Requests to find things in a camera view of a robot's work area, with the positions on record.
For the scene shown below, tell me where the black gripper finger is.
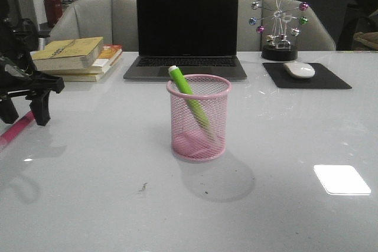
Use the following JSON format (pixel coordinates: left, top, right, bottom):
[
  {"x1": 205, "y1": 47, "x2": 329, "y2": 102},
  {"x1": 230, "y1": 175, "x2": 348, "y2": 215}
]
[
  {"x1": 0, "y1": 98, "x2": 19, "y2": 124},
  {"x1": 26, "y1": 90, "x2": 50, "y2": 126}
]

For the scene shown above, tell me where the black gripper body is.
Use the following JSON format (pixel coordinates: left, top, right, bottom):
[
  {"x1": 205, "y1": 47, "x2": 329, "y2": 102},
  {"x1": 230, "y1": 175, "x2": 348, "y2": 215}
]
[{"x1": 1, "y1": 0, "x2": 64, "y2": 101}]

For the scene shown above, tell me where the pink highlighter pen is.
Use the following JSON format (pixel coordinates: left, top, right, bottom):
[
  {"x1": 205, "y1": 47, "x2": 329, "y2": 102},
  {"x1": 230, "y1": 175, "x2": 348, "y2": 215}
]
[{"x1": 1, "y1": 111, "x2": 34, "y2": 150}]

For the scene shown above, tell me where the green highlighter pen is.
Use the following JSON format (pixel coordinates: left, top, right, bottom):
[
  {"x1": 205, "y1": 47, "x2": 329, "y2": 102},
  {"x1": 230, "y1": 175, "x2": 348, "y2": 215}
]
[{"x1": 168, "y1": 66, "x2": 217, "y2": 142}]

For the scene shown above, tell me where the pink mesh pen holder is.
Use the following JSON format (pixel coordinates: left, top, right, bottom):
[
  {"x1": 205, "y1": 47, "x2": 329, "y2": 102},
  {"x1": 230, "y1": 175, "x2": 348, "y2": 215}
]
[{"x1": 166, "y1": 74, "x2": 232, "y2": 161}]

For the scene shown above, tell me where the red trash bin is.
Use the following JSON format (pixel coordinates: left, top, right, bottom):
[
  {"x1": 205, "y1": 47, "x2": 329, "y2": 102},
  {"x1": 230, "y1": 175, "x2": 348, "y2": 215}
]
[{"x1": 44, "y1": 0, "x2": 63, "y2": 27}]

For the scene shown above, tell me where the yellow top book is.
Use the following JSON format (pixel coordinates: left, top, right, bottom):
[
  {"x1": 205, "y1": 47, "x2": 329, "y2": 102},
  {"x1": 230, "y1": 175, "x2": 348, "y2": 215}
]
[{"x1": 32, "y1": 37, "x2": 104, "y2": 71}]

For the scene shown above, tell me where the pale bottom book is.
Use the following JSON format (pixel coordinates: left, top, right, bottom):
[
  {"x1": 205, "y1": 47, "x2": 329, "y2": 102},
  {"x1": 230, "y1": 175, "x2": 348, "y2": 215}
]
[{"x1": 58, "y1": 58, "x2": 120, "y2": 81}]

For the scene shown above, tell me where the orange white middle book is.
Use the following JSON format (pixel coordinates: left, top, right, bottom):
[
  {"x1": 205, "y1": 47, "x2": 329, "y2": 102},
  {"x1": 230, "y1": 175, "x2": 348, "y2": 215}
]
[{"x1": 45, "y1": 44, "x2": 122, "y2": 75}]

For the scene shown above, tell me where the grey left armchair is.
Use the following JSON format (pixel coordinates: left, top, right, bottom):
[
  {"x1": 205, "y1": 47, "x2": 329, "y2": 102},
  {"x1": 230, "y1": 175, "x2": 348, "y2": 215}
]
[{"x1": 49, "y1": 0, "x2": 139, "y2": 51}]

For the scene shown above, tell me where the grey armchair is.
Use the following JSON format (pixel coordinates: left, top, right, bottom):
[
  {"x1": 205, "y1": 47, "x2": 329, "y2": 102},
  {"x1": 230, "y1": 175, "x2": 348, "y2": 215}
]
[
  {"x1": 49, "y1": 0, "x2": 139, "y2": 51},
  {"x1": 237, "y1": 0, "x2": 336, "y2": 51}
]

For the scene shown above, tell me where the dark grey laptop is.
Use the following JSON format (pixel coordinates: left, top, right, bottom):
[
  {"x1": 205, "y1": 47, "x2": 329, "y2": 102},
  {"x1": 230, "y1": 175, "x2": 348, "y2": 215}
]
[{"x1": 123, "y1": 0, "x2": 247, "y2": 80}]

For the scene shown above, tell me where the grey right armchair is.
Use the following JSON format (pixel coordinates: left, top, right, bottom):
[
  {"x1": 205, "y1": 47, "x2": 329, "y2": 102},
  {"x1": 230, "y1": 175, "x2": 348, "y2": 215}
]
[{"x1": 237, "y1": 0, "x2": 336, "y2": 51}]

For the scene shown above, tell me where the ferris wheel desk ornament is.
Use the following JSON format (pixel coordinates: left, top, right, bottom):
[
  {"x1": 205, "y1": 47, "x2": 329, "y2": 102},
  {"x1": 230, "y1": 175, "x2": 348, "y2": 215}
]
[{"x1": 249, "y1": 0, "x2": 309, "y2": 61}]

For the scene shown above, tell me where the white computer mouse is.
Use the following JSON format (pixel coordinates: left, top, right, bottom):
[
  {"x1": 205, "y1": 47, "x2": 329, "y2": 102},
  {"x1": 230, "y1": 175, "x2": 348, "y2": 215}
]
[{"x1": 283, "y1": 61, "x2": 315, "y2": 78}]

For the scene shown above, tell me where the black mouse pad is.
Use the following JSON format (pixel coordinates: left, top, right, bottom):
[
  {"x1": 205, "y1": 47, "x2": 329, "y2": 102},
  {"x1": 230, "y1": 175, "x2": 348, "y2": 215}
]
[{"x1": 263, "y1": 63, "x2": 352, "y2": 89}]

